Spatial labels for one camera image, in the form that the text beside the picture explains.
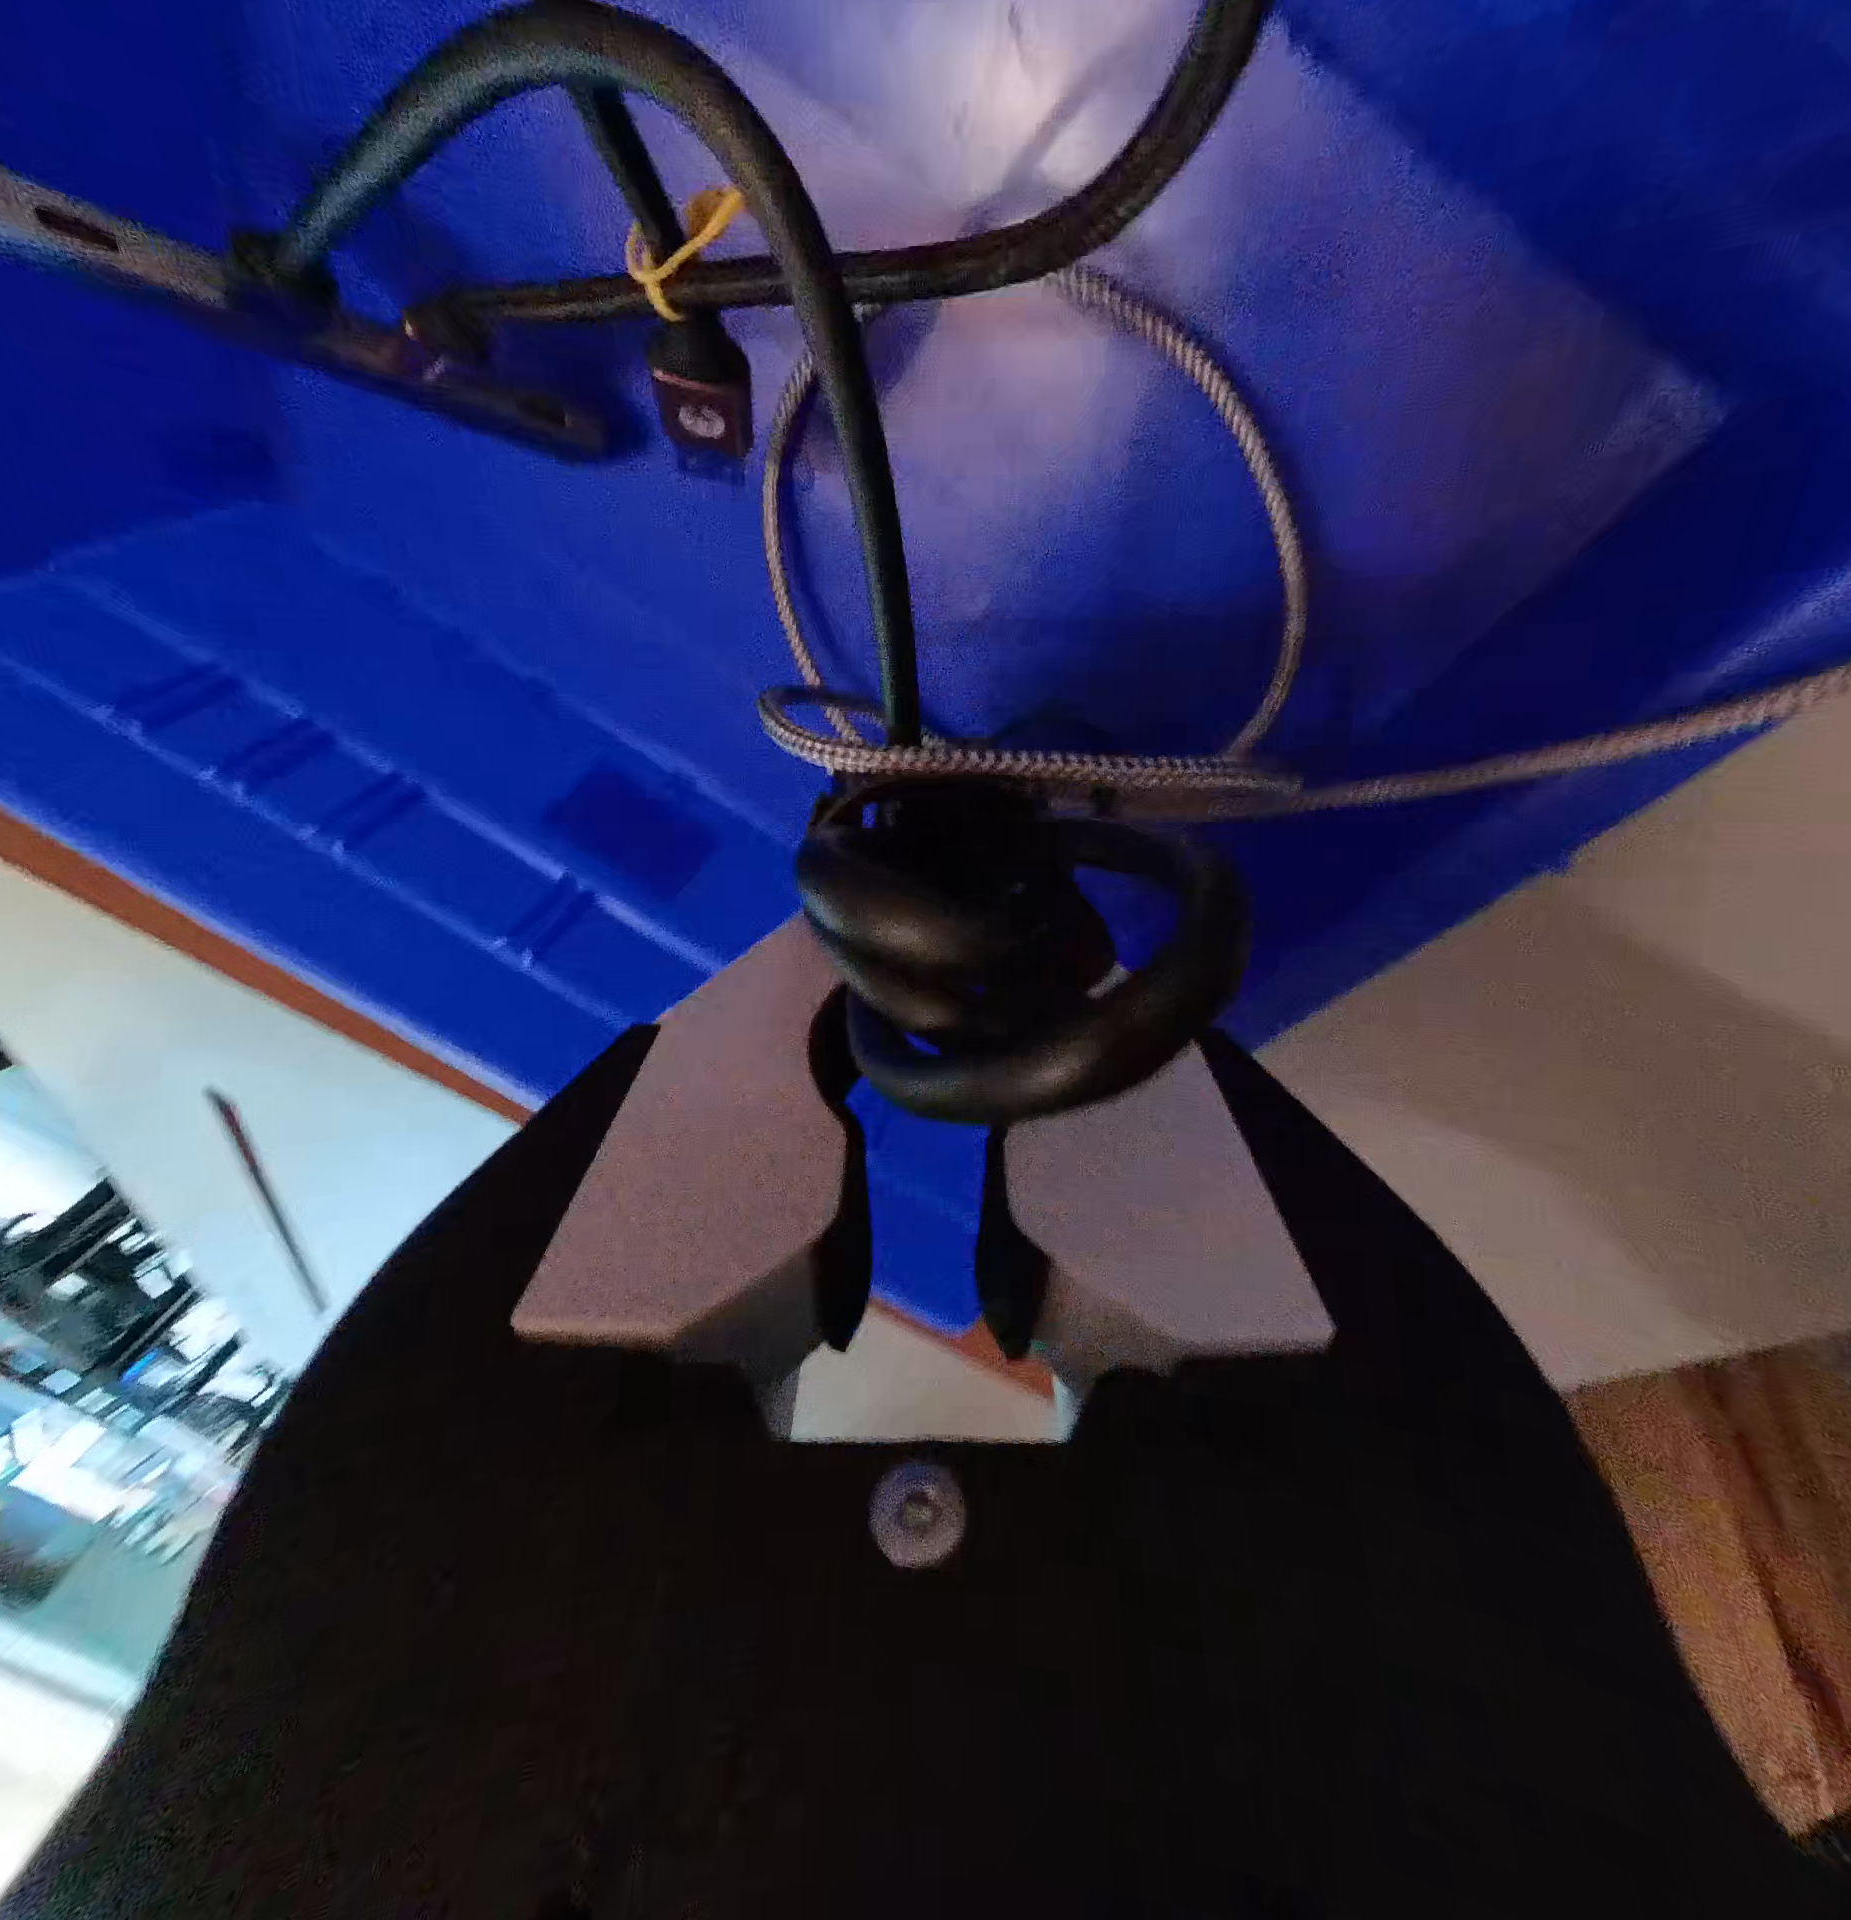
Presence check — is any black cable with yellow tie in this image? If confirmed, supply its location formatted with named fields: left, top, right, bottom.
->
left=403, top=0, right=1272, bottom=486

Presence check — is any black cable with grey plugs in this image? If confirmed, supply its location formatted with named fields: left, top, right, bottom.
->
left=232, top=38, right=1253, bottom=1122

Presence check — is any dark grey USB hub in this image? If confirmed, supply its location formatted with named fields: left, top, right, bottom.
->
left=0, top=150, right=615, bottom=462

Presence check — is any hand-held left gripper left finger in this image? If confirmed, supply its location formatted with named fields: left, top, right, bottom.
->
left=509, top=915, right=875, bottom=1446

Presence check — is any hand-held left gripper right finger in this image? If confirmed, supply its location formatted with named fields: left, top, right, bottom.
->
left=973, top=1031, right=1335, bottom=1446

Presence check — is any blue bin with tag sticker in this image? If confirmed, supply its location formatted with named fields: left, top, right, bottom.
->
left=0, top=0, right=1851, bottom=1338

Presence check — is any grey braided cable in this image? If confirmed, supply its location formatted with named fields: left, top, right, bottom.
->
left=757, top=263, right=1851, bottom=824

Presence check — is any grey desk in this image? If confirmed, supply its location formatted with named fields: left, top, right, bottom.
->
left=1251, top=660, right=1851, bottom=1404

